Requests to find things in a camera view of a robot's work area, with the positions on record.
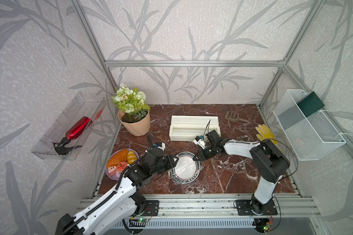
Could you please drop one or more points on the cream plastic wrap dispenser box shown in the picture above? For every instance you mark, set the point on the cream plastic wrap dispenser box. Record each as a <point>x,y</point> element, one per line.
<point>187,128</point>

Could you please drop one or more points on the brown slotted spatula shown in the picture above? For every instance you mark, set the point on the brown slotted spatula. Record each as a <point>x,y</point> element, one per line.
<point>234,116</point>

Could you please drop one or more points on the aluminium front rail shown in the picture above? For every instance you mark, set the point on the aluminium front rail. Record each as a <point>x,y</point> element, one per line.
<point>221,205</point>

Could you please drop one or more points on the white plate green red rim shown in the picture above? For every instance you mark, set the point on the white plate green red rim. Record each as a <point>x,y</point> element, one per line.
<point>186,168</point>

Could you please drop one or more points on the dark green card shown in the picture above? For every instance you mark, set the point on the dark green card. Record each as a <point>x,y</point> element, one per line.
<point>310,104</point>

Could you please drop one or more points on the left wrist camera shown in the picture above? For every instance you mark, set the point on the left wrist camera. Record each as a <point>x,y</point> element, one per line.
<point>160,145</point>

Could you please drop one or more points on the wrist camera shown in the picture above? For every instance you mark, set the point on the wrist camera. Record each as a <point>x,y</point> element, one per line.
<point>199,141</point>
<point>160,145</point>

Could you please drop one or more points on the yellow work glove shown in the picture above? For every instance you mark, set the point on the yellow work glove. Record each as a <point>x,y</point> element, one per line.
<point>264,132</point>

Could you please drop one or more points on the red spray bottle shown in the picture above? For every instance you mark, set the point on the red spray bottle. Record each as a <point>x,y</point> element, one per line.
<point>76,131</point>

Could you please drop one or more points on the clear plastic wall bin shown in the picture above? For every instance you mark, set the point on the clear plastic wall bin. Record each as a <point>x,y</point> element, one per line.
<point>81,105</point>

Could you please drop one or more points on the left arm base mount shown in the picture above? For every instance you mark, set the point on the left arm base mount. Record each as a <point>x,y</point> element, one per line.
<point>148,208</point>

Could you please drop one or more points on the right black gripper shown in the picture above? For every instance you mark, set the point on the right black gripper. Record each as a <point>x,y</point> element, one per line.
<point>201,156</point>

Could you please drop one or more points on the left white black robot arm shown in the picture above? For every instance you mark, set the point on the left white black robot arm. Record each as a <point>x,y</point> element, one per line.
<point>122,200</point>

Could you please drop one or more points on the beige flower pot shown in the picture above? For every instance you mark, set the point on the beige flower pot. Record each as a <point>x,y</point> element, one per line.
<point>137,129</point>

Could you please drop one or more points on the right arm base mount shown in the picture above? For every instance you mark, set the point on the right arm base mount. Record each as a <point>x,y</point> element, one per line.
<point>252,208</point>

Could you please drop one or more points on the clear plastic wrap sheet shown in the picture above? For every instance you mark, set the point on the clear plastic wrap sheet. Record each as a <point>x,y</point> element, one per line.
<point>188,169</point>

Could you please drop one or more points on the white wire mesh basket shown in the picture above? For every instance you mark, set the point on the white wire mesh basket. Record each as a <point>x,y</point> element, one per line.
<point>311,137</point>

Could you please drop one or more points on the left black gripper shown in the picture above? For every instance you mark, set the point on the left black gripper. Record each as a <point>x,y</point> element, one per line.
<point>169,161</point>

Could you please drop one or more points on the white green artificial flowers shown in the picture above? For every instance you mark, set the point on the white green artificial flowers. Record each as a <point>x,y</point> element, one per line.
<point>132,103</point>

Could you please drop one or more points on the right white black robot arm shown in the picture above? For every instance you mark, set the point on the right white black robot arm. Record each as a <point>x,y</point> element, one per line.
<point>268,159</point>

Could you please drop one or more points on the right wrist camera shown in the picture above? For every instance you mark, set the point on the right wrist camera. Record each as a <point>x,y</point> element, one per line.
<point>199,141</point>

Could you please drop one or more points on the purple plate of toy food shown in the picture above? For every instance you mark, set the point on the purple plate of toy food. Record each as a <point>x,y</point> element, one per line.
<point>119,161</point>

